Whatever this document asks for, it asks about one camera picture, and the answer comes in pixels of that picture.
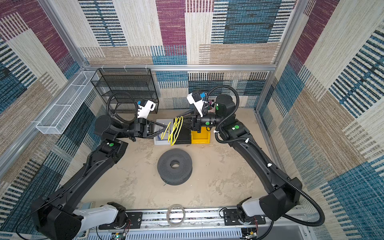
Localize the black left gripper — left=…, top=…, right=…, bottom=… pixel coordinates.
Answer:
left=115, top=122, right=166, bottom=142

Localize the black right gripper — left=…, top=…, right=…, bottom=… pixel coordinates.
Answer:
left=175, top=108, right=224, bottom=134

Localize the yellow cable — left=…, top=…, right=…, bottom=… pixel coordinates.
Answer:
left=161, top=116, right=184, bottom=146

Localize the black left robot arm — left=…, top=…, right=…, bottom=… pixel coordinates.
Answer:
left=31, top=99, right=161, bottom=240

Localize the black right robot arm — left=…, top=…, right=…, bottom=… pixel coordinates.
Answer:
left=182, top=85, right=326, bottom=227

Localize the white plastic bin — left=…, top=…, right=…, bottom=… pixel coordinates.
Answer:
left=154, top=119, right=174, bottom=146

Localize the black plastic bin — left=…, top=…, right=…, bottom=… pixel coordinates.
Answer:
left=175, top=118, right=192, bottom=145

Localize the yellow plastic bin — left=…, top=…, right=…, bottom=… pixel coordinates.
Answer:
left=191, top=127, right=211, bottom=144

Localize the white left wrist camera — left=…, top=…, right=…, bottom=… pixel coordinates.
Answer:
left=137, top=99, right=156, bottom=119

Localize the black wire mesh shelf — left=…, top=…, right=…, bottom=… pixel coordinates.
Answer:
left=91, top=68, right=159, bottom=114

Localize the clear coiled cable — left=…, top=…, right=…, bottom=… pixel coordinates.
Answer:
left=166, top=204, right=187, bottom=227

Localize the white wire mesh basket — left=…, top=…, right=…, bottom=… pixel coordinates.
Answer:
left=36, top=71, right=95, bottom=135

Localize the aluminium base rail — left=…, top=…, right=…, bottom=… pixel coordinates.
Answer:
left=76, top=207, right=303, bottom=240

